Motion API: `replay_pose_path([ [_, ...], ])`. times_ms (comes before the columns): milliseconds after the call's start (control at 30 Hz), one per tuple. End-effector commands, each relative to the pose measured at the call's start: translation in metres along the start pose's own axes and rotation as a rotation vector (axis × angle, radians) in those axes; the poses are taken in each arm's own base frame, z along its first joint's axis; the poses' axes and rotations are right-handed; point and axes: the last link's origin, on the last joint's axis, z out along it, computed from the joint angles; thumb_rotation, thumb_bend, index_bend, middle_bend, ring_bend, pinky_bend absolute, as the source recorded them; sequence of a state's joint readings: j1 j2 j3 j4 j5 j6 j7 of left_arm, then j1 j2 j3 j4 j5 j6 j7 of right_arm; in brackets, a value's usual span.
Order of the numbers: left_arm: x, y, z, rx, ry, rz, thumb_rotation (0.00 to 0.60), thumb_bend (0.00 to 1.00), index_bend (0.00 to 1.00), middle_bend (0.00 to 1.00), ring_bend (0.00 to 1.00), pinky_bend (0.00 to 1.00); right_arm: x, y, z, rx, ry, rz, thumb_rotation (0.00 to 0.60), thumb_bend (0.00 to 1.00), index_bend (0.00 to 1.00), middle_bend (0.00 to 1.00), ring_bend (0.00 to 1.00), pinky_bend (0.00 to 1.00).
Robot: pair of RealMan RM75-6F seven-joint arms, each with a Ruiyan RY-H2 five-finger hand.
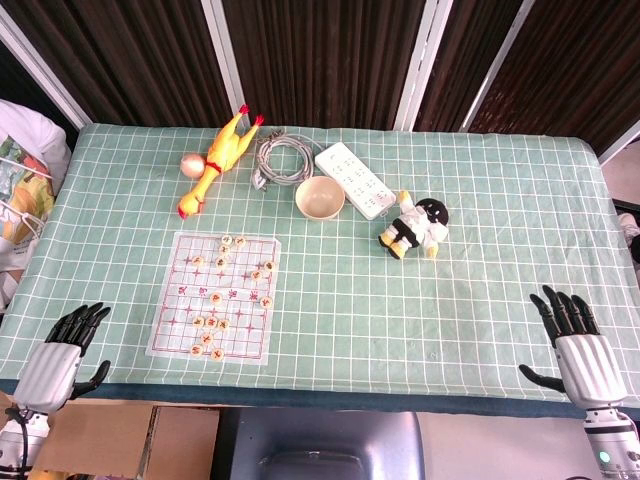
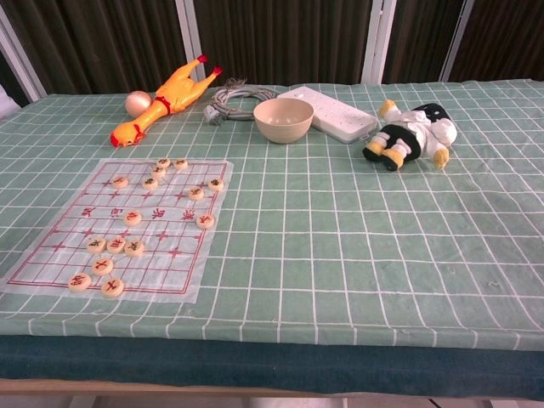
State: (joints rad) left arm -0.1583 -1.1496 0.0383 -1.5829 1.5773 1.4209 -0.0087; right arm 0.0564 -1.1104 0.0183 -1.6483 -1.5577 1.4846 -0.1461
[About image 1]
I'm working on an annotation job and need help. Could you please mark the brown cardboard box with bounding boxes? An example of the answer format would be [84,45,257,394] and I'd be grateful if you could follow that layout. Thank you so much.
[29,403,221,480]

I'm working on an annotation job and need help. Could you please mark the beige plastic bowl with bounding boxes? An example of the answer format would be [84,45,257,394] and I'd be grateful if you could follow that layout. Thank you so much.
[294,175,347,222]

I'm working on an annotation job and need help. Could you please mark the grey robot torso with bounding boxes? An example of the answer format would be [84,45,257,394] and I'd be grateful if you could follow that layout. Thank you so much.
[217,407,426,480]

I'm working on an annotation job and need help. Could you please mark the green white checked tablecloth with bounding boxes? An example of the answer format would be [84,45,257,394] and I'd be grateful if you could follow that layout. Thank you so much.
[0,122,640,419]

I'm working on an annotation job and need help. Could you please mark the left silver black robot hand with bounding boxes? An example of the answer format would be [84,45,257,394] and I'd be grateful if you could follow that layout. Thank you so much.
[12,301,112,414]

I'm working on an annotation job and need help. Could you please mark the dark pleated screen panel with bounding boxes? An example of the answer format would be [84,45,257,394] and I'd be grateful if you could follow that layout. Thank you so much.
[409,0,536,134]
[459,0,640,166]
[0,0,246,129]
[214,0,454,132]

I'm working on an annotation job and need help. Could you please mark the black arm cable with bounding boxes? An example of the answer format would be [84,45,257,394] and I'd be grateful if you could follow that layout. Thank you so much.
[4,407,32,474]

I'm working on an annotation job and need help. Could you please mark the small pale pink ball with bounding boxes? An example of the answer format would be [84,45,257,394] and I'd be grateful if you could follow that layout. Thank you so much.
[180,153,207,178]

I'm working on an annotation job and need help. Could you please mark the yellow rubber chicken toy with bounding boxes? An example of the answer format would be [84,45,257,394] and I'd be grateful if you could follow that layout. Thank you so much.
[177,103,265,220]

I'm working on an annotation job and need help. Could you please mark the coiled grey power cable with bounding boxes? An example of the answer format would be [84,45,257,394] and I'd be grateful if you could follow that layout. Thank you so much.
[253,128,317,192]

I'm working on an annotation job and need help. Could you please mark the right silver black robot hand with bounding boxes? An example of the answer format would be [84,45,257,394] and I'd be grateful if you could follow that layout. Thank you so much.
[518,284,629,412]

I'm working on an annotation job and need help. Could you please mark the translucent xiangqi board sheet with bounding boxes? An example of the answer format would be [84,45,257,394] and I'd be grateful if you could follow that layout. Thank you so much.
[144,232,284,362]

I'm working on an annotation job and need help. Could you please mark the black white plush doll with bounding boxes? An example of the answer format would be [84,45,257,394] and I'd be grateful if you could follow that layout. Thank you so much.
[377,189,450,261]

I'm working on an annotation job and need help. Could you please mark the white power strip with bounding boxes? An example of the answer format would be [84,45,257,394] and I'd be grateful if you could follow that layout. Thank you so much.
[313,141,397,221]

